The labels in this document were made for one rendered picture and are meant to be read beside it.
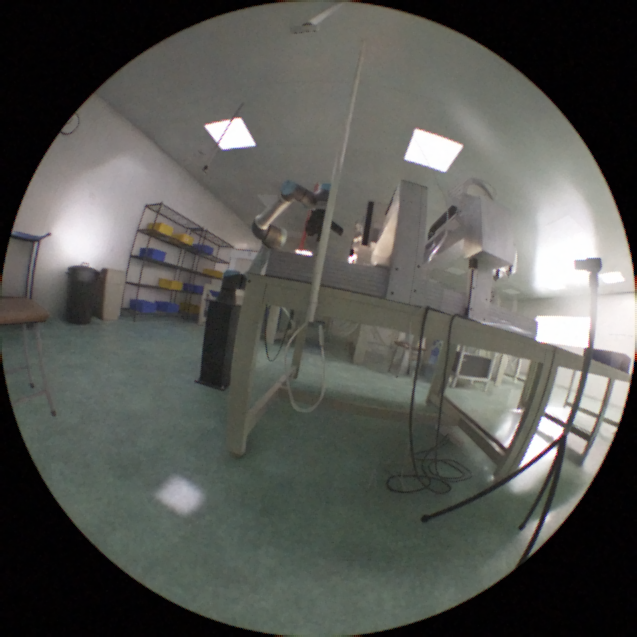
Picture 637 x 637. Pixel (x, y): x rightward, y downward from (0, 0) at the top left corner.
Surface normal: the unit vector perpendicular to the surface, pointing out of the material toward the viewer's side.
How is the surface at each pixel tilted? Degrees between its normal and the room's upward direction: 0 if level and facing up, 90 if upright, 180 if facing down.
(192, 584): 0
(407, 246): 90
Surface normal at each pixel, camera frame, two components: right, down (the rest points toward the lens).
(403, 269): -0.10, 0.01
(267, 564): 0.20, -0.98
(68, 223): 0.97, 0.21
